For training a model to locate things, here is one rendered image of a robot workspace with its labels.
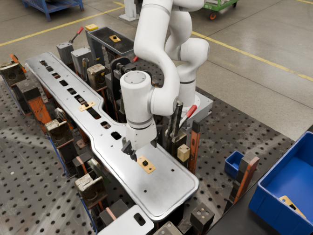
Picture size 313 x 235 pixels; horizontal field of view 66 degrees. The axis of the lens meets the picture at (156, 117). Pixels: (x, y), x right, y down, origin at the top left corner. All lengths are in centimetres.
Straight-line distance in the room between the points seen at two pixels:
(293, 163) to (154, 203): 52
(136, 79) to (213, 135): 89
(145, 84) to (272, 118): 226
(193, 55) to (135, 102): 65
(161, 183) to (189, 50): 68
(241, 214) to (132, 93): 50
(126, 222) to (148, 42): 55
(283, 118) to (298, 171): 187
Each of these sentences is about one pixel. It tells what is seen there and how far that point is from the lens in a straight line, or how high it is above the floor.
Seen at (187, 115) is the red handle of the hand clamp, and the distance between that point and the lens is 93.
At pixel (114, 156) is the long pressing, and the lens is 97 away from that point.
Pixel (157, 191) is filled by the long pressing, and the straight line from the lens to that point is 87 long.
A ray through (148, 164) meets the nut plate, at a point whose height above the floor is 100.
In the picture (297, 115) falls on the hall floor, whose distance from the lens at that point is 293.
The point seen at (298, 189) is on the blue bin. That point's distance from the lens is 94.
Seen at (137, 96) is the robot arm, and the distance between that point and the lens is 64.
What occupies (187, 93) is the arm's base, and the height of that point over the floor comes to 91.
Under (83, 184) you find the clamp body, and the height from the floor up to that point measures 105.
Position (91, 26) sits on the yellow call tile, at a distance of 166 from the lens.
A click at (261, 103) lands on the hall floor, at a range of 294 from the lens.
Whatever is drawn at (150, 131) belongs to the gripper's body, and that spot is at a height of 119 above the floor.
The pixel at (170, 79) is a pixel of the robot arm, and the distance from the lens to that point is 65.
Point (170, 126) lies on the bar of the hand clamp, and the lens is 92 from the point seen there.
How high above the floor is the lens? 175
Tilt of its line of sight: 43 degrees down
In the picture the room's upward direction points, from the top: 2 degrees counter-clockwise
